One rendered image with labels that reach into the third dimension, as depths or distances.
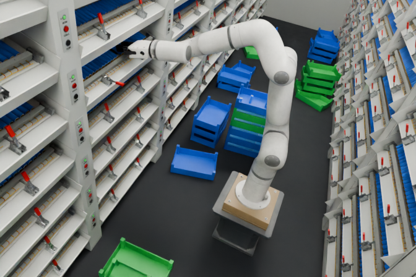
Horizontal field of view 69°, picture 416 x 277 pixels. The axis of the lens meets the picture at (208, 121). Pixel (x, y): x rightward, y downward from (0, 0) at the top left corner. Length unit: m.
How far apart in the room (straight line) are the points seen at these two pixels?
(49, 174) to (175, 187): 1.00
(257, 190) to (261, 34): 0.77
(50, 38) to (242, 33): 0.63
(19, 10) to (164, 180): 1.45
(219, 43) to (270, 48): 0.19
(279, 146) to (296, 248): 0.83
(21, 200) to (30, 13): 0.60
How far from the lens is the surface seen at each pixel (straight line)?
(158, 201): 1.97
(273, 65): 1.12
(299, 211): 2.17
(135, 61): 1.45
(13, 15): 0.88
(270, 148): 1.32
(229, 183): 1.76
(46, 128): 1.11
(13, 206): 1.18
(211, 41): 1.19
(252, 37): 1.15
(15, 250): 1.32
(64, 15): 0.99
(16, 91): 0.95
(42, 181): 1.22
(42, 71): 1.02
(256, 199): 1.61
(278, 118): 1.29
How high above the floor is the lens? 1.61
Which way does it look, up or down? 39 degrees down
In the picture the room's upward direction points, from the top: 11 degrees clockwise
